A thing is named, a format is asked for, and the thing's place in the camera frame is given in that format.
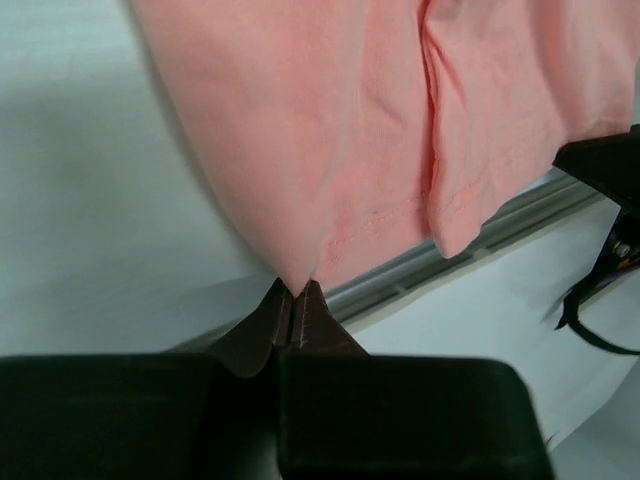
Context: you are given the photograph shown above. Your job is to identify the pink t shirt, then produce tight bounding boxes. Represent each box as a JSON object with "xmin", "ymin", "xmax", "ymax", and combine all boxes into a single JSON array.
[{"xmin": 133, "ymin": 1, "xmax": 639, "ymax": 292}]

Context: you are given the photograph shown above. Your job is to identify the aluminium table rail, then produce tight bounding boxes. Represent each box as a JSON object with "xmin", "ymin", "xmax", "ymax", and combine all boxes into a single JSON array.
[{"xmin": 164, "ymin": 177, "xmax": 614, "ymax": 351}]

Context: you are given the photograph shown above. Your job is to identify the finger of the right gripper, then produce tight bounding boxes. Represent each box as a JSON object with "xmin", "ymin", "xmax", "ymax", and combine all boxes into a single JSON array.
[{"xmin": 553, "ymin": 124, "xmax": 640, "ymax": 215}]

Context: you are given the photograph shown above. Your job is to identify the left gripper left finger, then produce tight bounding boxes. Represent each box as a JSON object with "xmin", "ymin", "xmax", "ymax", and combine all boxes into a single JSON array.
[{"xmin": 205, "ymin": 279, "xmax": 294, "ymax": 378}]

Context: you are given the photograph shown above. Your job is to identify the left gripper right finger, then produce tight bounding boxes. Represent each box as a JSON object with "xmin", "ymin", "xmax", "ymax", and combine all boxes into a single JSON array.
[{"xmin": 287, "ymin": 280, "xmax": 367, "ymax": 356}]

